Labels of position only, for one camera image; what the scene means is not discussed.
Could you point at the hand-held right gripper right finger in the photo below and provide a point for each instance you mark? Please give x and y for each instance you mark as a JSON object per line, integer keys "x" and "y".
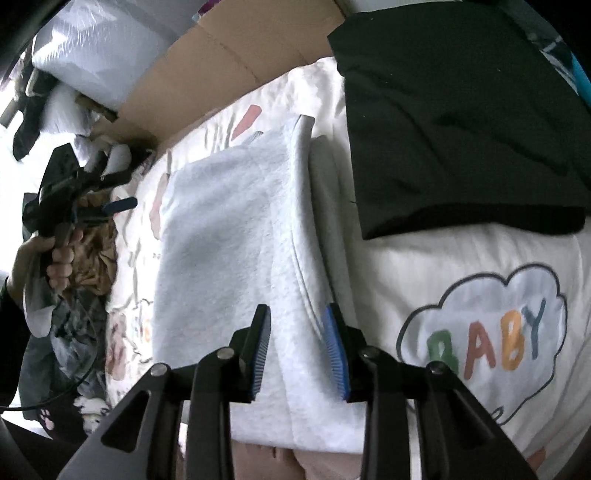
{"x": 334, "y": 355}

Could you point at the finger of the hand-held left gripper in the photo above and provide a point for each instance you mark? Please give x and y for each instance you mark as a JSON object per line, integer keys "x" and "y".
{"x": 115, "y": 177}
{"x": 122, "y": 205}

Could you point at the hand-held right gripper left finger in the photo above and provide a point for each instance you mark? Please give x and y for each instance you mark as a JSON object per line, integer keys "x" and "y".
{"x": 261, "y": 355}

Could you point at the light grey sweatshirt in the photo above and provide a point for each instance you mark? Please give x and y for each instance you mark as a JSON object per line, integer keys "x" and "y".
{"x": 221, "y": 254}

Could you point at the person's left hand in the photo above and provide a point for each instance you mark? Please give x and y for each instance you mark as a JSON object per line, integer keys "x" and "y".
{"x": 27, "y": 263}

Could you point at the brown garment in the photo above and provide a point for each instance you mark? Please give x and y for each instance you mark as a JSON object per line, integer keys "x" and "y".
{"x": 97, "y": 267}

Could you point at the black cloth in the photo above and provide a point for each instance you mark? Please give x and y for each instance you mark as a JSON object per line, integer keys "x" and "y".
{"x": 27, "y": 129}

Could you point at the white pillow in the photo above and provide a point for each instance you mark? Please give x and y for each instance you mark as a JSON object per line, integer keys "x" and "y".
{"x": 64, "y": 108}

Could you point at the dark camouflage garment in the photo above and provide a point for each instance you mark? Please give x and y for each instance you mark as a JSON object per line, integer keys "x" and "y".
{"x": 78, "y": 323}

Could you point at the cream bear print bed sheet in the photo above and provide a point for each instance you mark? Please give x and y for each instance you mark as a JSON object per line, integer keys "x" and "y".
{"x": 438, "y": 258}

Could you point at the flattened cardboard sheet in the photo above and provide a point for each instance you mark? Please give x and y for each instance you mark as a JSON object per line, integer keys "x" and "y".
{"x": 207, "y": 69}

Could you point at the white spotted fluffy blanket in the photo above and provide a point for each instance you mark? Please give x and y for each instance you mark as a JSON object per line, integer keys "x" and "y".
{"x": 94, "y": 406}

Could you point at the grey-blue garment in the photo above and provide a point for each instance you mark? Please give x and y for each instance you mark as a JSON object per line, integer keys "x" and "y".
{"x": 41, "y": 378}

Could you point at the black paw print plush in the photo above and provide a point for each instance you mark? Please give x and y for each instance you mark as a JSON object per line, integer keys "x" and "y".
{"x": 60, "y": 424}

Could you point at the person's leg in black pants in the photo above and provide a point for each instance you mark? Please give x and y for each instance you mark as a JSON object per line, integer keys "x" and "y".
{"x": 27, "y": 457}

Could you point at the folded black garment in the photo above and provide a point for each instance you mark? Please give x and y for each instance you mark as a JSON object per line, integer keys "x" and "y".
{"x": 438, "y": 115}

